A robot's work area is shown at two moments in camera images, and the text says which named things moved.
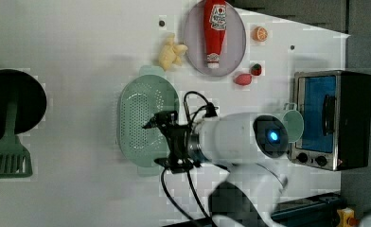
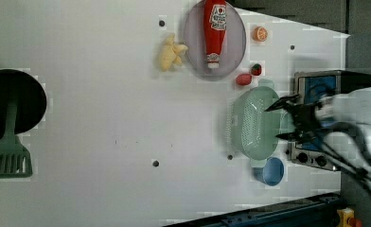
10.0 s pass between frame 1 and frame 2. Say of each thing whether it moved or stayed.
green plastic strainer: moved
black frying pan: stayed
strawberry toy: stayed
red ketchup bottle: stayed
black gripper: moved
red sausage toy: stayed
